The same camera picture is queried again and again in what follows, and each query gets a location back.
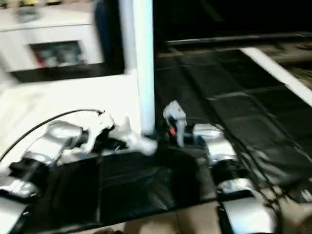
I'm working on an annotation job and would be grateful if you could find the white plastic table top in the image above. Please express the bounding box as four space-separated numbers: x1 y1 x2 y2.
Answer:
0 70 158 176

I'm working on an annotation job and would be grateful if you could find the white plastic table leg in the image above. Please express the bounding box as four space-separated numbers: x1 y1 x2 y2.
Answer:
117 0 138 75
133 0 156 137

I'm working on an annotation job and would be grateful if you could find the black work mat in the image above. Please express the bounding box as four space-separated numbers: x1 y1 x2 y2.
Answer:
0 46 312 230

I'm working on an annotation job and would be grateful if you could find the red labelled package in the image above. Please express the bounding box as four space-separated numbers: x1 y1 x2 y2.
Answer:
36 48 46 66

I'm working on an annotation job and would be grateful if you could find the white flat strip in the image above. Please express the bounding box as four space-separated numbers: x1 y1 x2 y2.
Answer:
240 47 312 107

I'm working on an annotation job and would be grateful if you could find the white glass-door cabinet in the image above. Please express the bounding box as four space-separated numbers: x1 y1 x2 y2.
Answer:
0 4 104 74

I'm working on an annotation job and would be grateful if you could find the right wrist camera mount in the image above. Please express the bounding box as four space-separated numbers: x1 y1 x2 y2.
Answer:
162 100 187 148

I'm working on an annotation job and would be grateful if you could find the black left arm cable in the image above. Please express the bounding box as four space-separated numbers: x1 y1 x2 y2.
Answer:
0 109 105 164

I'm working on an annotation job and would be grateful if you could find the black metal rail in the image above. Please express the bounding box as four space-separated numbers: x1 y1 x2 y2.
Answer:
165 33 312 46

